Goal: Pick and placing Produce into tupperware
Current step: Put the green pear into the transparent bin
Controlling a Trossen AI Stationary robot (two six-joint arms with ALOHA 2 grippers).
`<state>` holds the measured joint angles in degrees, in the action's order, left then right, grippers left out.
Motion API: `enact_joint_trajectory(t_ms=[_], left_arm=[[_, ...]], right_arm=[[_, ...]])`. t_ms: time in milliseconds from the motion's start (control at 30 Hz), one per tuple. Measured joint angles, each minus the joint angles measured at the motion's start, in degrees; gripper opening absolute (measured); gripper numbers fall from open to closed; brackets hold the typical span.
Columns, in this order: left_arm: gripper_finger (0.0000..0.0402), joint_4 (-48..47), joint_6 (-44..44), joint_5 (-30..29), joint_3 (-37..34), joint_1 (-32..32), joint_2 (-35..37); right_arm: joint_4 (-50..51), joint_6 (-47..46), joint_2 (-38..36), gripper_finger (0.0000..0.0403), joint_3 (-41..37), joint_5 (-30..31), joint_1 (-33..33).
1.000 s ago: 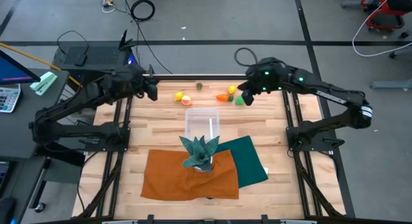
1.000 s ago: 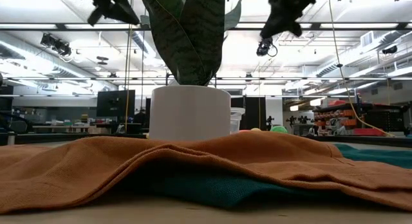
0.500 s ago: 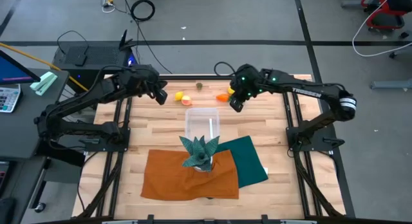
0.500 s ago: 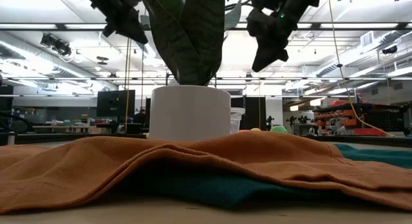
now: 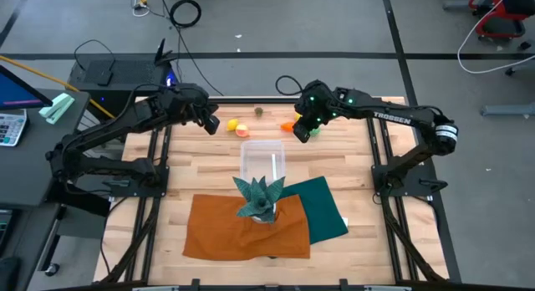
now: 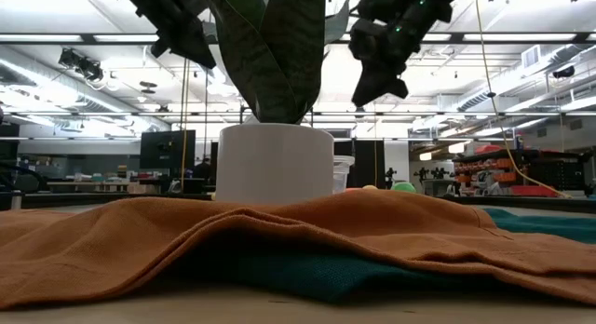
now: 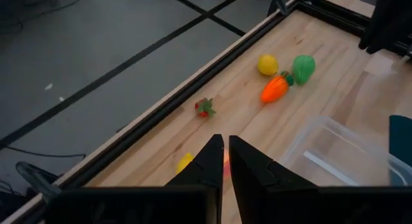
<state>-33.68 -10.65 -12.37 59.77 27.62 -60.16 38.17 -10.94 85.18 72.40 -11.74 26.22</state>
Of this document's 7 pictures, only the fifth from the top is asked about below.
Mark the black coiled cable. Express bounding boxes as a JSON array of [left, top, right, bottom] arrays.
[[169, 0, 202, 29]]

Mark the dark green cloth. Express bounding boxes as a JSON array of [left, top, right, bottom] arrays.
[[278, 176, 349, 245]]

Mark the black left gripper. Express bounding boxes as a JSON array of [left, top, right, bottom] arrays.
[[160, 84, 221, 136]]

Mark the yellow cable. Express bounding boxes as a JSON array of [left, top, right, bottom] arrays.
[[0, 54, 116, 120]]

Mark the computer monitor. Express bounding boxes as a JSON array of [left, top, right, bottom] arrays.
[[0, 64, 54, 112]]

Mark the black wifi antenna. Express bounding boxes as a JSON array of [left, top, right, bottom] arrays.
[[154, 38, 179, 66]]

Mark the white plant pot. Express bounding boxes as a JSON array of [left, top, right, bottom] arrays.
[[249, 202, 278, 225]]

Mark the clear plastic tupperware container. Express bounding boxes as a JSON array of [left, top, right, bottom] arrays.
[[239, 139, 287, 187]]

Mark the orange cloth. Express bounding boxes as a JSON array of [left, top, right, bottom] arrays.
[[181, 193, 312, 261]]

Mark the black floor cable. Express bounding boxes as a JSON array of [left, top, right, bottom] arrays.
[[158, 0, 227, 98]]

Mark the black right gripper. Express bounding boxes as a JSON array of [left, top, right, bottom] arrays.
[[293, 80, 340, 144]]

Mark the red and black chair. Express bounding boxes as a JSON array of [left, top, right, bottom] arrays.
[[467, 0, 535, 41]]

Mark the grey desk calculator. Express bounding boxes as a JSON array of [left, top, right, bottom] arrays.
[[0, 109, 28, 148]]

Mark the white cable bundle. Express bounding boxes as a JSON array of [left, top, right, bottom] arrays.
[[131, 0, 151, 18]]

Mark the green snake plant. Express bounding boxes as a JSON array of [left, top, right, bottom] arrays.
[[232, 176, 287, 224]]

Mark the small black box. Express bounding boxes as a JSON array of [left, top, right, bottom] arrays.
[[96, 69, 114, 87]]

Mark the mint green stapler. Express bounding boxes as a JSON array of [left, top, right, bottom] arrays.
[[38, 93, 76, 125]]

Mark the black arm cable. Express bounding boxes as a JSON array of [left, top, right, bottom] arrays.
[[274, 74, 304, 98]]

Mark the white floor cable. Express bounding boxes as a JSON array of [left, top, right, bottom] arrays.
[[456, 0, 535, 74]]

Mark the black computer tower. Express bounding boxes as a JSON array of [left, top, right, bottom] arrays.
[[67, 52, 175, 116]]

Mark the black aluminium table frame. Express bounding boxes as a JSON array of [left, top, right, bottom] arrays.
[[94, 94, 463, 291]]

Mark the dark grey desk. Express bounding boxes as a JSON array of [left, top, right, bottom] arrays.
[[0, 89, 91, 211]]

